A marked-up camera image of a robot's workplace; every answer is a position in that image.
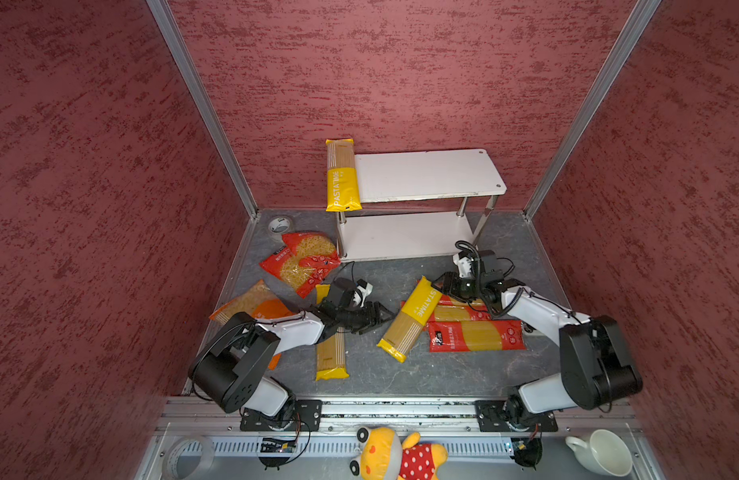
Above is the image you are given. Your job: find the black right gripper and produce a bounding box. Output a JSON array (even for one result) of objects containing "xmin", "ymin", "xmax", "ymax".
[{"xmin": 429, "ymin": 271, "xmax": 483, "ymax": 302}]

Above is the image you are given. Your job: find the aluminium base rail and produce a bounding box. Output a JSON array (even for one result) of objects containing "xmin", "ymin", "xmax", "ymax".
[{"xmin": 132, "ymin": 394, "xmax": 667, "ymax": 480}]

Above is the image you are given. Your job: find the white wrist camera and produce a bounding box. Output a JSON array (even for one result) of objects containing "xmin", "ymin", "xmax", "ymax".
[
  {"xmin": 353, "ymin": 279, "xmax": 373, "ymax": 308},
  {"xmin": 453, "ymin": 251, "xmax": 475, "ymax": 279}
]

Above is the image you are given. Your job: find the aluminium corner post right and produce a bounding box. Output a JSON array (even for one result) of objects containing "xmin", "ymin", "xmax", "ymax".
[{"xmin": 523, "ymin": 0, "xmax": 661, "ymax": 222}]

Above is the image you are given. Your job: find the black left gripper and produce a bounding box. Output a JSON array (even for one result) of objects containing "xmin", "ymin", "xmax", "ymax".
[{"xmin": 338, "ymin": 302, "xmax": 395, "ymax": 334}]

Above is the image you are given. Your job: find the white two-tier shelf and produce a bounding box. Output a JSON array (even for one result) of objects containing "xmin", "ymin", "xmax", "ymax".
[{"xmin": 337, "ymin": 149, "xmax": 507, "ymax": 262}]

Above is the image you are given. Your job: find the red macaroni bag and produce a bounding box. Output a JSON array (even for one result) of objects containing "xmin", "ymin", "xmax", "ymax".
[{"xmin": 260, "ymin": 232, "xmax": 341, "ymax": 298}]

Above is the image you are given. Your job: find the aluminium corner post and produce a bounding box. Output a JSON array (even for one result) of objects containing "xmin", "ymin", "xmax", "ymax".
[
  {"xmin": 523, "ymin": 0, "xmax": 661, "ymax": 222},
  {"xmin": 147, "ymin": 0, "xmax": 260, "ymax": 222}
]

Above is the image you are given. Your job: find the white ceramic cup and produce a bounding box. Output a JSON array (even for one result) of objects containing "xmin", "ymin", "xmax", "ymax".
[{"xmin": 565, "ymin": 429, "xmax": 633, "ymax": 478}]

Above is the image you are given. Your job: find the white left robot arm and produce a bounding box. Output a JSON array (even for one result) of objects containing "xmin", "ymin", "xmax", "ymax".
[{"xmin": 188, "ymin": 278, "xmax": 395, "ymax": 429}]

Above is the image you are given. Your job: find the yellow spaghetti bag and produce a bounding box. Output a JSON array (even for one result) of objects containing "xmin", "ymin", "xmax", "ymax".
[
  {"xmin": 377, "ymin": 276, "xmax": 443, "ymax": 363},
  {"xmin": 326, "ymin": 138, "xmax": 363, "ymax": 213},
  {"xmin": 316, "ymin": 284, "xmax": 350, "ymax": 381}
]

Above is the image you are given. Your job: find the red spaghetti bag back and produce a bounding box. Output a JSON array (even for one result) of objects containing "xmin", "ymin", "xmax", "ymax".
[{"xmin": 439, "ymin": 295, "xmax": 485, "ymax": 309}]

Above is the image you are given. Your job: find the red spaghetti bag middle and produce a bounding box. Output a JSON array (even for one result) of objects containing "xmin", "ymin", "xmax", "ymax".
[{"xmin": 429, "ymin": 303, "xmax": 491, "ymax": 322}]

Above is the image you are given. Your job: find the clear tape roll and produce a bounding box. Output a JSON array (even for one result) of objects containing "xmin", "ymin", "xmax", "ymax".
[{"xmin": 162, "ymin": 435, "xmax": 216, "ymax": 480}]

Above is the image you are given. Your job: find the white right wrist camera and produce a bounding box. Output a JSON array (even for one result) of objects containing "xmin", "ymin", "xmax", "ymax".
[{"xmin": 453, "ymin": 251, "xmax": 475, "ymax": 279}]

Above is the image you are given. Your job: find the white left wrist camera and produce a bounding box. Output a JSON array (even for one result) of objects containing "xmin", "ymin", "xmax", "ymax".
[{"xmin": 353, "ymin": 279, "xmax": 373, "ymax": 308}]

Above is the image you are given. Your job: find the aluminium corner post left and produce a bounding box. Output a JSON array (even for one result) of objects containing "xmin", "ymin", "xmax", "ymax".
[{"xmin": 147, "ymin": 0, "xmax": 260, "ymax": 222}]

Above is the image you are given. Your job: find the red spaghetti bag front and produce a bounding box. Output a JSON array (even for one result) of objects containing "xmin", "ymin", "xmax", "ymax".
[{"xmin": 427, "ymin": 320, "xmax": 527, "ymax": 353}]

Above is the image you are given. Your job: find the red spaghetti bag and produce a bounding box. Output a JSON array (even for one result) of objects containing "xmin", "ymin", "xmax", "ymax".
[
  {"xmin": 427, "ymin": 320, "xmax": 527, "ymax": 353},
  {"xmin": 429, "ymin": 303, "xmax": 491, "ymax": 322},
  {"xmin": 439, "ymin": 295, "xmax": 485, "ymax": 309}
]

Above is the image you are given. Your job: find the orange macaroni bag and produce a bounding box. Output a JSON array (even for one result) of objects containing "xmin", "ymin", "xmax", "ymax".
[{"xmin": 208, "ymin": 279, "xmax": 296, "ymax": 371}]

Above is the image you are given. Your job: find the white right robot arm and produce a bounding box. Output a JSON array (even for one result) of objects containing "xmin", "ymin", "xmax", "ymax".
[{"xmin": 427, "ymin": 240, "xmax": 643, "ymax": 432}]

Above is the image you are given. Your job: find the yellow plush toy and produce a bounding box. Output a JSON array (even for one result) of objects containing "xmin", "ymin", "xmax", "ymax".
[{"xmin": 350, "ymin": 427, "xmax": 449, "ymax": 480}]

